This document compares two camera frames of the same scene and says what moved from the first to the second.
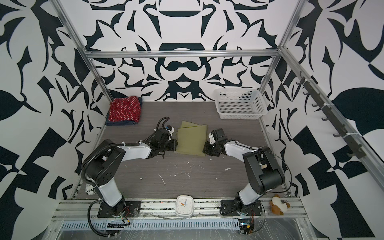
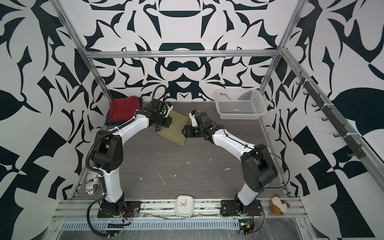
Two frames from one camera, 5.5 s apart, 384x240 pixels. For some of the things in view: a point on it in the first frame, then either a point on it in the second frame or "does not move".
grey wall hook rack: x=352 y=139 does not move
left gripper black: x=171 y=145 → x=163 y=121
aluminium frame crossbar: x=128 y=53 does not move
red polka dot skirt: x=125 y=109 does not move
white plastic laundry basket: x=240 y=103 does not move
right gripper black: x=206 y=149 → x=189 y=133
